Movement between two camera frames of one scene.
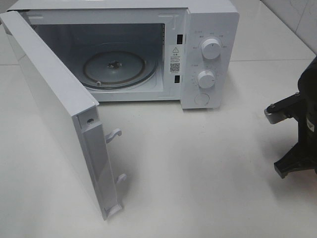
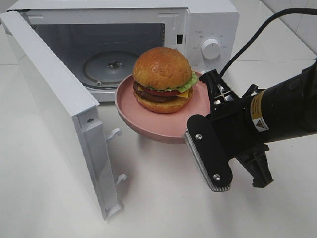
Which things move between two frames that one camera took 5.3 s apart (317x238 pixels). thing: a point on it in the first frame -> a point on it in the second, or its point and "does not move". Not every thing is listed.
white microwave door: [76, 112] does not move
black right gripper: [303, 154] -> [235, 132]
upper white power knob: [211, 48] does not move
